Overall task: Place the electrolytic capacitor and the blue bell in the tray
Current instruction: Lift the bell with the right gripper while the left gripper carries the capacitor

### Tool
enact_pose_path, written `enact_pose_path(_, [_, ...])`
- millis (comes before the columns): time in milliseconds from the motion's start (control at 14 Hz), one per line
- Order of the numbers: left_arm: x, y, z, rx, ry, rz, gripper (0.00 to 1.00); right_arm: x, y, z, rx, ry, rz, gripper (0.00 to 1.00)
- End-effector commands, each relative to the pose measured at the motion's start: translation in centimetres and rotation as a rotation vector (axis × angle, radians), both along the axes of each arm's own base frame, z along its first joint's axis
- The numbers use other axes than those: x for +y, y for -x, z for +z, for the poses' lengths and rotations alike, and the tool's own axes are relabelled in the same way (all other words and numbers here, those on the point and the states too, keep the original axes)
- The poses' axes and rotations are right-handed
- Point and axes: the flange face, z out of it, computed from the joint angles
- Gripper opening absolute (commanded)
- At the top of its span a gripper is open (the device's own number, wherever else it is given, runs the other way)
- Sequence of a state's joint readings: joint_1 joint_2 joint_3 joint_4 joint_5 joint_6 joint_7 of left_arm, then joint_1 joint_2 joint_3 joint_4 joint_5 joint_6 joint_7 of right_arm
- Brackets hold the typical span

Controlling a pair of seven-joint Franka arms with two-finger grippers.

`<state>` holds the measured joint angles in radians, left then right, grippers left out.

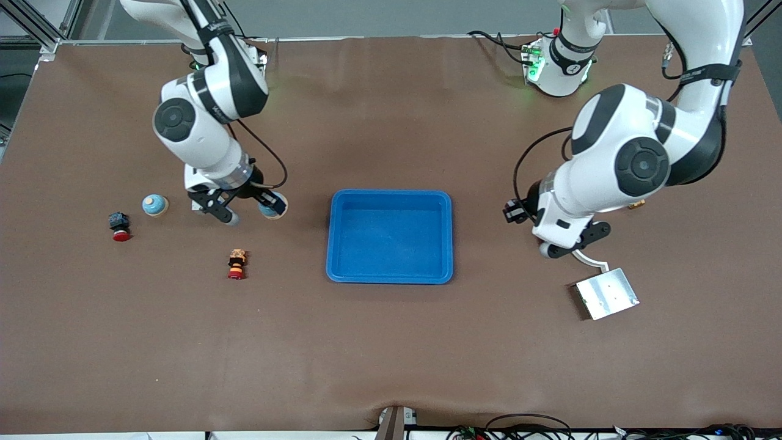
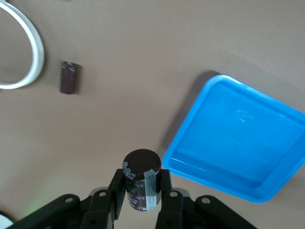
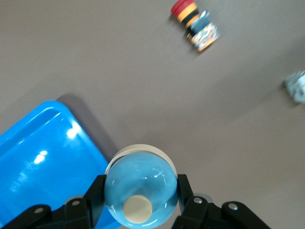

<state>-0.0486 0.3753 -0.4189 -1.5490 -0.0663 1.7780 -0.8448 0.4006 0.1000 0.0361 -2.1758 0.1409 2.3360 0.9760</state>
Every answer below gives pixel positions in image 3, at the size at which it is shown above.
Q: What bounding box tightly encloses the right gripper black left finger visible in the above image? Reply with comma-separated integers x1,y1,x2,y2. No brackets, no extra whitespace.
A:
0,174,109,229

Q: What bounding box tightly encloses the blue dome call bell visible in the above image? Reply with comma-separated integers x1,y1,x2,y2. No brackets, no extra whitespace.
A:
104,144,179,228

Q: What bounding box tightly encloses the blue plastic tray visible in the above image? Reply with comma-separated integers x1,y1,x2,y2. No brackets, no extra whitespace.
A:
0,100,122,229

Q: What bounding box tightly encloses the orange striped emergency stop button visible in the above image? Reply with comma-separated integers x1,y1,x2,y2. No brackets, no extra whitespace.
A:
170,0,220,52

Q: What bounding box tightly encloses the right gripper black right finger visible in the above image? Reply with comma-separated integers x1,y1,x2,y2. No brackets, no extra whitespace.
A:
170,174,272,229

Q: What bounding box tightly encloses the white circuit breaker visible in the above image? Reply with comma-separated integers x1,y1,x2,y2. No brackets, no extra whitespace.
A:
283,71,305,104

